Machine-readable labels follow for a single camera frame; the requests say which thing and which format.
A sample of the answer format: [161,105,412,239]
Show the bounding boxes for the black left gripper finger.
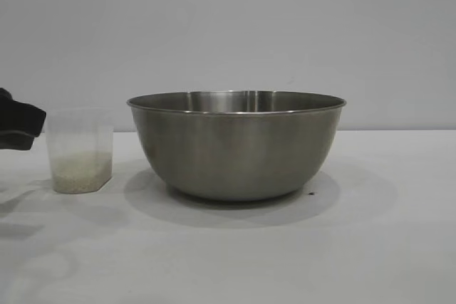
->
[0,132,36,152]
[0,86,48,138]

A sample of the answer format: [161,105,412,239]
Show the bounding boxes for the translucent plastic measuring cup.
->
[43,107,114,194]

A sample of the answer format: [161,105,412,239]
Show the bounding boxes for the white rice grains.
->
[51,150,112,193]

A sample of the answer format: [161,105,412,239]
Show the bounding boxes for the large stainless steel bowl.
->
[126,90,347,201]

